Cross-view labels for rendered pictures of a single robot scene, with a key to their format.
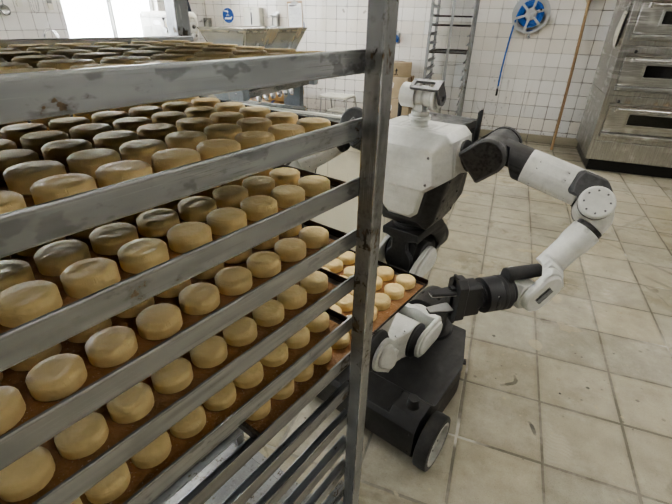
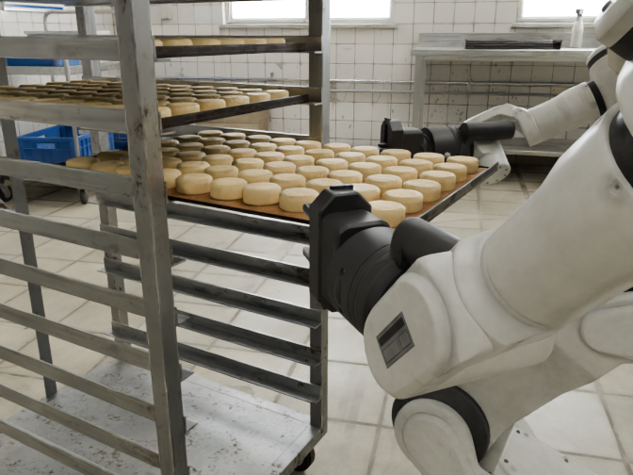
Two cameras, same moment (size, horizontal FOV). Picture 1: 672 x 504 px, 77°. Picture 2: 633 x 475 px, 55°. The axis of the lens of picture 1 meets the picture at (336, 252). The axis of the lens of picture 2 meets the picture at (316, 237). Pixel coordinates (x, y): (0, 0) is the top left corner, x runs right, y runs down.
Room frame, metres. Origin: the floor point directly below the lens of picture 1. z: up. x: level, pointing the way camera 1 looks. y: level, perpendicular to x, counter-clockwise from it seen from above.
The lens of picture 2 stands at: (0.75, -0.84, 0.98)
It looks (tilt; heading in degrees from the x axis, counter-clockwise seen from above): 19 degrees down; 83
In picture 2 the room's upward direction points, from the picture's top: straight up
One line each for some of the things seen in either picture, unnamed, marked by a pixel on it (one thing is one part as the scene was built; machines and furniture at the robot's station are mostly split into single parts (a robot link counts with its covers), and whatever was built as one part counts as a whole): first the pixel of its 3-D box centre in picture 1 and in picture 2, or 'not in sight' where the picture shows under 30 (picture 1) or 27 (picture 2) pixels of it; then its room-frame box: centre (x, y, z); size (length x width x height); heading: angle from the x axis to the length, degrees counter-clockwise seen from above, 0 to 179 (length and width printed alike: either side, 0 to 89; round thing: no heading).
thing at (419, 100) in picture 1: (419, 100); not in sight; (1.24, -0.23, 1.17); 0.10 x 0.07 x 0.09; 53
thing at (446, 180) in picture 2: (347, 257); (437, 181); (1.02, -0.03, 0.78); 0.05 x 0.05 x 0.02
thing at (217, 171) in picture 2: not in sight; (221, 174); (0.72, 0.04, 0.78); 0.05 x 0.05 x 0.02
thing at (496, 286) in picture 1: (473, 295); (365, 267); (0.85, -0.34, 0.78); 0.12 x 0.10 x 0.13; 106
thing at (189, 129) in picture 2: not in sight; (186, 132); (0.64, 0.47, 0.78); 0.64 x 0.03 x 0.03; 143
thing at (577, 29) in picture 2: not in sight; (577, 28); (3.14, 3.40, 1.01); 0.11 x 0.08 x 0.26; 70
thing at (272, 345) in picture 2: not in sight; (200, 324); (0.64, 0.47, 0.33); 0.64 x 0.03 x 0.03; 143
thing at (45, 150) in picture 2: not in sight; (68, 145); (-0.36, 3.25, 0.29); 0.56 x 0.38 x 0.20; 78
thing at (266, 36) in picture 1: (257, 42); not in sight; (2.43, 0.44, 1.25); 0.56 x 0.29 x 0.14; 154
